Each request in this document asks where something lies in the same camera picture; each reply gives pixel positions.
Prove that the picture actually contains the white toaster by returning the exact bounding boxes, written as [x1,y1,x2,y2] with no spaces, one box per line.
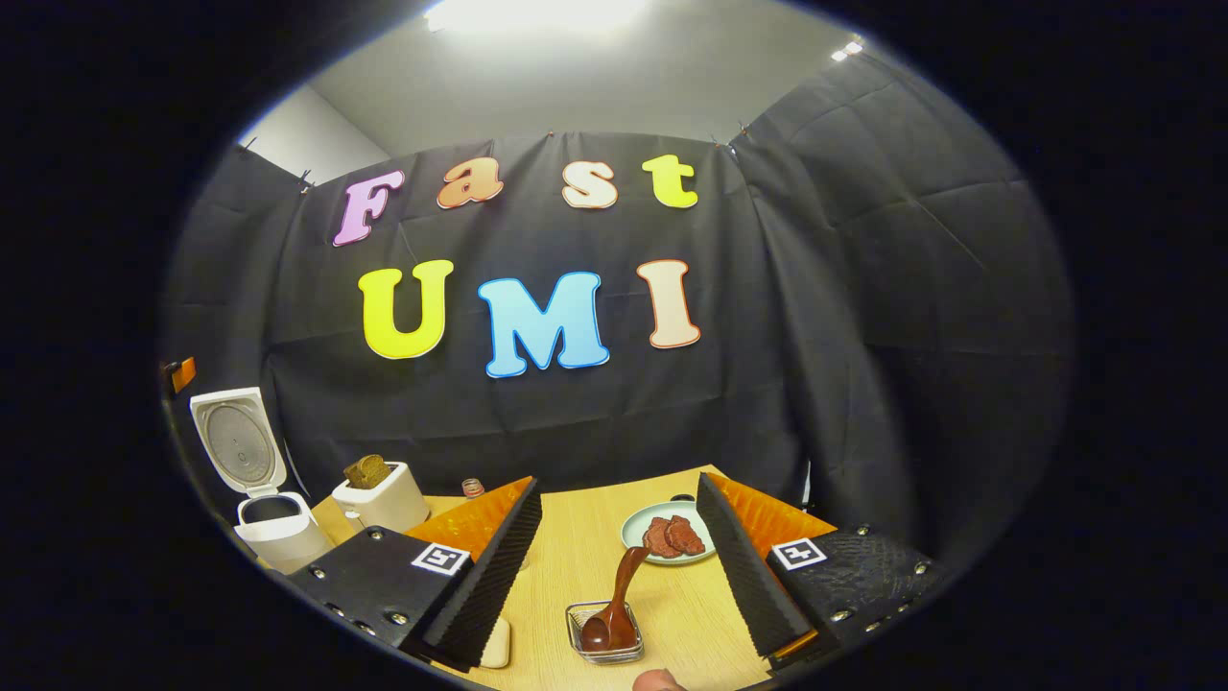
[332,462,430,535]

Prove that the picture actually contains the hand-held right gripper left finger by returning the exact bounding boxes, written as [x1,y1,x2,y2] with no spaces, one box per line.
[286,477,543,673]

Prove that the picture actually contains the metal wire chopstick holder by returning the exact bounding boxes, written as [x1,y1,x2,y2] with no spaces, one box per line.
[565,601,645,665]

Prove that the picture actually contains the red meat slices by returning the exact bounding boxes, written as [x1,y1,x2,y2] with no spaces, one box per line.
[643,515,706,559]

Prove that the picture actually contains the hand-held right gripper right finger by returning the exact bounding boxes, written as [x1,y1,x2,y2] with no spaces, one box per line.
[696,472,946,663]

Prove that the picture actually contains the white rice cooker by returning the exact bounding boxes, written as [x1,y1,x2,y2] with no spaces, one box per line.
[189,387,332,575]

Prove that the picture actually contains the brown wooden spoon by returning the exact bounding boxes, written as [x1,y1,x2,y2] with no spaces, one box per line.
[579,545,651,654]

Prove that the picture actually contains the beige rectangular dish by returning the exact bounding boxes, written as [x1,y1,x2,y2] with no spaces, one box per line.
[480,616,512,670]

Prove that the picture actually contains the pale green plate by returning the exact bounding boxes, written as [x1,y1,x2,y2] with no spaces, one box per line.
[621,499,716,565]

